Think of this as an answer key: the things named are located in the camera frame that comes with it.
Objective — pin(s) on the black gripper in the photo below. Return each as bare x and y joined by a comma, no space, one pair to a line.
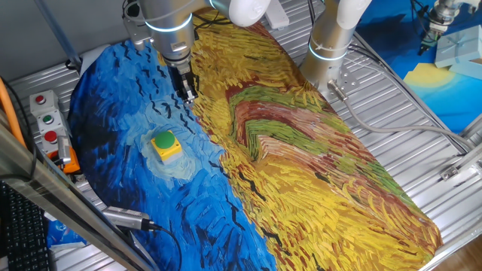
184,71

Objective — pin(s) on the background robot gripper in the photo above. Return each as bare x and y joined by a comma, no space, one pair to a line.
428,40

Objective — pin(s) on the green button yellow box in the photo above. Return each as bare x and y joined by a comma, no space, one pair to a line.
165,145

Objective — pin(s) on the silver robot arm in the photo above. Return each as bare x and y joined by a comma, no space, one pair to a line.
169,37

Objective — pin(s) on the grey box green button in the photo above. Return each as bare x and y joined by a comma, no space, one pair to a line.
47,119

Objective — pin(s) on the grey box red mushroom button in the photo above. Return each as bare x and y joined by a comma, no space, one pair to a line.
50,137

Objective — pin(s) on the grey box flat red button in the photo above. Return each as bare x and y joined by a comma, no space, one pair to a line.
40,99

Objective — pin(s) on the large light blue gift box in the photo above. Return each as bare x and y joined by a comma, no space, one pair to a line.
457,47

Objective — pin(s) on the small light blue gift box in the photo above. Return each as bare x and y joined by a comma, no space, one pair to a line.
468,69

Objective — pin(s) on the blue yellow backdrop cloth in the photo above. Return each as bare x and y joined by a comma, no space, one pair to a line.
433,101

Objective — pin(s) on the white power strip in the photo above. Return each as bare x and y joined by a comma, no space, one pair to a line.
276,15

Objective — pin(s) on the painted wheatfield print cloth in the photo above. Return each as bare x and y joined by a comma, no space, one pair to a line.
301,169

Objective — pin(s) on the grey metal pole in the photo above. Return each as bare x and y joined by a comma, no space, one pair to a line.
56,34

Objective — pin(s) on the blue tissue pack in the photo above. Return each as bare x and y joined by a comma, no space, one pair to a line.
62,231

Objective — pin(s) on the black keyboard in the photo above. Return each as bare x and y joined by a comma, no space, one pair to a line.
22,233

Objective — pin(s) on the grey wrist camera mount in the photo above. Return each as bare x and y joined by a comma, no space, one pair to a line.
135,32

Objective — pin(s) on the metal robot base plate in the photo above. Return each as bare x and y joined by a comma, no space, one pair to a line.
348,81

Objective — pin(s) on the aluminium profile bracket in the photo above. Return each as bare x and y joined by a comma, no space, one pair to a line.
459,165

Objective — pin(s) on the silver depth camera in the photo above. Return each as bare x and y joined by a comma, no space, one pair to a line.
124,218
64,148

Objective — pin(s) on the aluminium frame bar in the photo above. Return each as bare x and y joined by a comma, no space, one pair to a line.
56,195

